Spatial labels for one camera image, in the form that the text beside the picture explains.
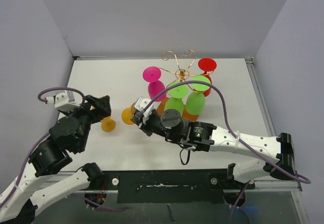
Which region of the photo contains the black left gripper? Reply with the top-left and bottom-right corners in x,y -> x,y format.
64,94 -> 112,151

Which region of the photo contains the orange wine glass front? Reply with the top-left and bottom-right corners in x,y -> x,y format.
121,103 -> 135,125

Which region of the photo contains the orange wine glass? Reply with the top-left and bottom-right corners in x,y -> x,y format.
121,103 -> 135,125
91,106 -> 116,132

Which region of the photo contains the pink plastic wine glass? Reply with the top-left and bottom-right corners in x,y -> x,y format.
142,66 -> 165,99

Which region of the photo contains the green wine glass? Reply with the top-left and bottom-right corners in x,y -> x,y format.
164,84 -> 189,115
186,75 -> 211,115

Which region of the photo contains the red plastic wine glass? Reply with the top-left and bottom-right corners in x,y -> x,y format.
198,58 -> 217,84

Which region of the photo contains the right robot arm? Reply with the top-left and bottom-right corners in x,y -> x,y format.
131,109 -> 295,188

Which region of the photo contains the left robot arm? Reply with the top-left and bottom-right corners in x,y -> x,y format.
1,93 -> 111,223

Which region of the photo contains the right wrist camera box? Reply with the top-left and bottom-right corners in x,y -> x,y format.
134,97 -> 158,127

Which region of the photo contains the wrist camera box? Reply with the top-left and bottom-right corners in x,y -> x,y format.
134,97 -> 158,127
45,91 -> 80,113

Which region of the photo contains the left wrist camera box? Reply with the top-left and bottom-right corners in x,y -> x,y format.
45,91 -> 80,113

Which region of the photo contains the gold wire wine glass rack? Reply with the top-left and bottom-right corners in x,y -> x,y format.
156,50 -> 212,122

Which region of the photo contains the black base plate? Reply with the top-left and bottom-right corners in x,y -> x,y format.
85,169 -> 244,204

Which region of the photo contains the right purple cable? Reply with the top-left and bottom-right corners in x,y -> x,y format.
136,81 -> 311,224

